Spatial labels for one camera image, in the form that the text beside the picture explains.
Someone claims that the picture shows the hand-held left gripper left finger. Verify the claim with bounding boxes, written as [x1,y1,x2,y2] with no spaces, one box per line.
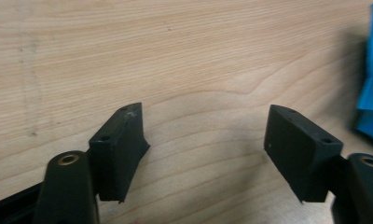
[89,102,151,204]

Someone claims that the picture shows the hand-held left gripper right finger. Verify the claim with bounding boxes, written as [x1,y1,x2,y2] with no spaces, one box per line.
[263,104,344,203]

